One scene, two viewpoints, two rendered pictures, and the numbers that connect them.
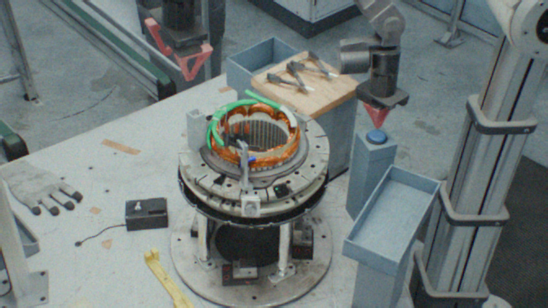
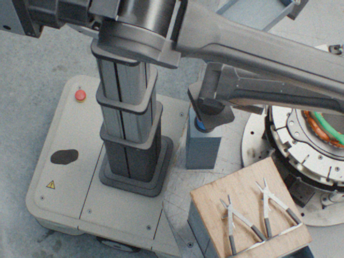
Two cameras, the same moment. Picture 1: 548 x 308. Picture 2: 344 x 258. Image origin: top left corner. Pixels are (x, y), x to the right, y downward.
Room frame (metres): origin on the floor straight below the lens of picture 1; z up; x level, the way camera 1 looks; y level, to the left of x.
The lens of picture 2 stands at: (1.74, -0.13, 2.49)
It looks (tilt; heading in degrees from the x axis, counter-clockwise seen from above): 71 degrees down; 199
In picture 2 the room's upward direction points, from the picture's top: 2 degrees clockwise
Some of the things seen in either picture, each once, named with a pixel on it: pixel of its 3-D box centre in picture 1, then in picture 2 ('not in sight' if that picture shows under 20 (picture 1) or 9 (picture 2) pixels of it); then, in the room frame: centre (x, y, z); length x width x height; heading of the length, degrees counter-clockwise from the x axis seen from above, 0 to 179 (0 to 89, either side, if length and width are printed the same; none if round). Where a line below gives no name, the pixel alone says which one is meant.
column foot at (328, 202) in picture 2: not in sight; (333, 197); (1.21, 0.12, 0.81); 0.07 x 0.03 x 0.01; 125
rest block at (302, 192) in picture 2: not in sight; (301, 190); (1.22, 0.03, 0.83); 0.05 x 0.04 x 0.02; 71
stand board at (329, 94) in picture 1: (306, 85); (250, 216); (1.39, -0.07, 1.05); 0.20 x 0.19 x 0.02; 45
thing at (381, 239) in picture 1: (384, 257); (235, 45); (0.96, -0.24, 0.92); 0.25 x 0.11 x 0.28; 153
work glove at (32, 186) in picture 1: (39, 184); not in sight; (1.27, 0.58, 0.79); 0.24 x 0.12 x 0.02; 43
